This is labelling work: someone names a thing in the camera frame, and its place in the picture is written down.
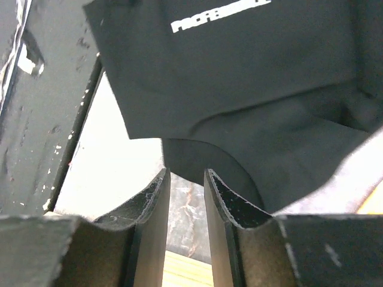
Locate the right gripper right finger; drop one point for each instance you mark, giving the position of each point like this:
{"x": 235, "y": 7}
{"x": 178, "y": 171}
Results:
{"x": 250, "y": 247}

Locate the orange checkered cloth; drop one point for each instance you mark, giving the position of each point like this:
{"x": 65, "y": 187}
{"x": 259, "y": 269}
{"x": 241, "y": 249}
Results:
{"x": 372, "y": 203}

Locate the wooden compartment tray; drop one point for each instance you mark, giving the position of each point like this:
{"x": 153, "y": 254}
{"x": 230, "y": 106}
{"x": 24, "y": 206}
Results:
{"x": 183, "y": 271}

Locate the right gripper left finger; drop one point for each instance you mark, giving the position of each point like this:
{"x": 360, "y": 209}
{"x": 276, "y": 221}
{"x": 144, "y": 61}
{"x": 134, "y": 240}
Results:
{"x": 124, "y": 247}

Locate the black underwear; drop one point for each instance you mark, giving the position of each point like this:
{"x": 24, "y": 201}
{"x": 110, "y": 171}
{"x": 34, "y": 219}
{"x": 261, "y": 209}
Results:
{"x": 271, "y": 95}

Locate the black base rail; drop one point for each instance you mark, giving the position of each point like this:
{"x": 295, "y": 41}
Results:
{"x": 49, "y": 73}

